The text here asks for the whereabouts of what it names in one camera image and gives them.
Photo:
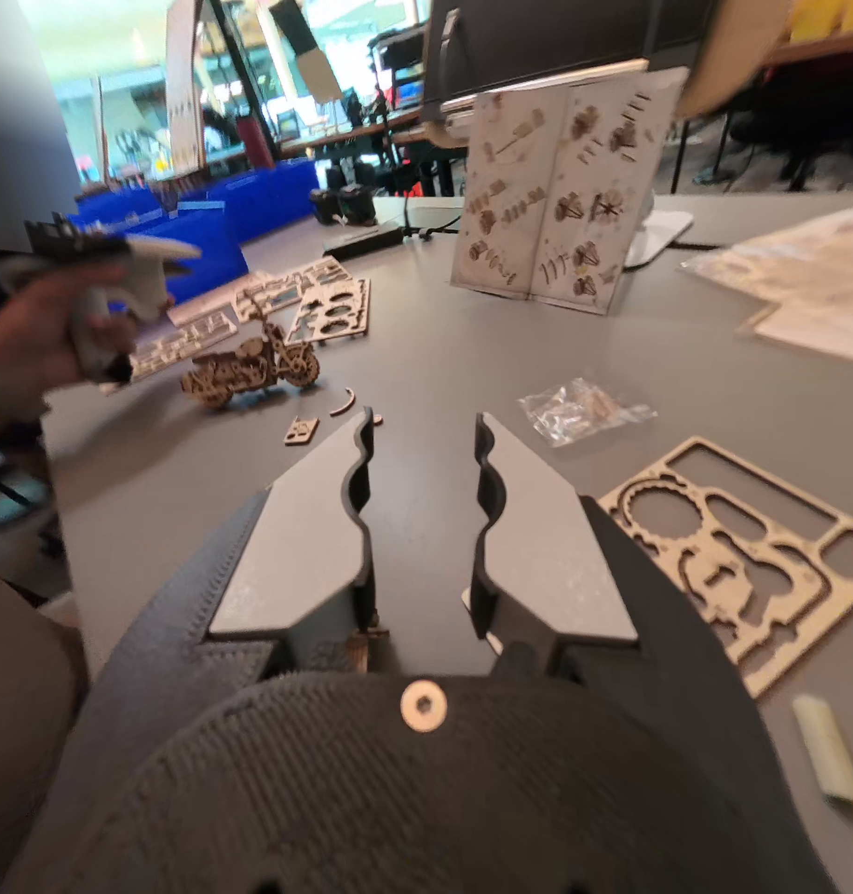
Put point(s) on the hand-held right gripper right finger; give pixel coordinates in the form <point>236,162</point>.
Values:
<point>545,559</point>

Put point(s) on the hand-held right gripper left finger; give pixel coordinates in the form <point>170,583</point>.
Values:
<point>294,545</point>

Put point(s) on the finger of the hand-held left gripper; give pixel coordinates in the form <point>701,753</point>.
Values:
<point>147,293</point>
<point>168,251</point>

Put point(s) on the wooden motorcycle model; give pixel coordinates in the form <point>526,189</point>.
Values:
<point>259,356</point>

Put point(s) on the person's left forearm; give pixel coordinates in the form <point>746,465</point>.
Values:
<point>0,398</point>

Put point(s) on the person's left hand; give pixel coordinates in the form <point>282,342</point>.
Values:
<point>28,335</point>

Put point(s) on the blue plastic bin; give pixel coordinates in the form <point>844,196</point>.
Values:
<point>210,244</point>
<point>273,195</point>

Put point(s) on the numbered punched wooden sheet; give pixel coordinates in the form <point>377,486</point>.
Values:
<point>189,335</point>

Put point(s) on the small wooden panel piece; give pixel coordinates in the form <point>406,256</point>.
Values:
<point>308,436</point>

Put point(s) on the wooden sheet with round holes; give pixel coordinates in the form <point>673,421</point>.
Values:
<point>302,307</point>

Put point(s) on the wooden sheet with large cutouts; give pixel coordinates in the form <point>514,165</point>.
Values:
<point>315,271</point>

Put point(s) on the small clear plastic bag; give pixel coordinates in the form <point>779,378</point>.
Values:
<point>580,412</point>

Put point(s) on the curved toothed wooden piece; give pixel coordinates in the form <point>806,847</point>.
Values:
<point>348,401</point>

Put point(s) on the tall wooden panel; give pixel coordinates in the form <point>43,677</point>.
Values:
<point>183,84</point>

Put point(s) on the black charger blocks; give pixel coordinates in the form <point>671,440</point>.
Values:
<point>356,206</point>

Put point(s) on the flat black device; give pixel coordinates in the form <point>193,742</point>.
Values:
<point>363,241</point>

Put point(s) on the small punched wooden sheet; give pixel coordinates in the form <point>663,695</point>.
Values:
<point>828,614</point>

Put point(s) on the pale wax stick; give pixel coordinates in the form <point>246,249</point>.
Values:
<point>828,751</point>

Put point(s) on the white monitor stand base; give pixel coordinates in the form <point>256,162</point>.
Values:
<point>660,230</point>

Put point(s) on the folded instruction booklet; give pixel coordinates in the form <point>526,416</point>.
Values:
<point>538,209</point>

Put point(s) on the plastic-wrapped printed paper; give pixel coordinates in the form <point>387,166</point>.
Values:
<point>803,265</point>

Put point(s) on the black monitor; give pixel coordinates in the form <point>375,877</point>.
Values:
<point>538,42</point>

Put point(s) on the brown cardboard panel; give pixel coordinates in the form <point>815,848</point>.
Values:
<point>734,56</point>

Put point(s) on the yellow boxes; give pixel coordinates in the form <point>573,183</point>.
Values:
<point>817,17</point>

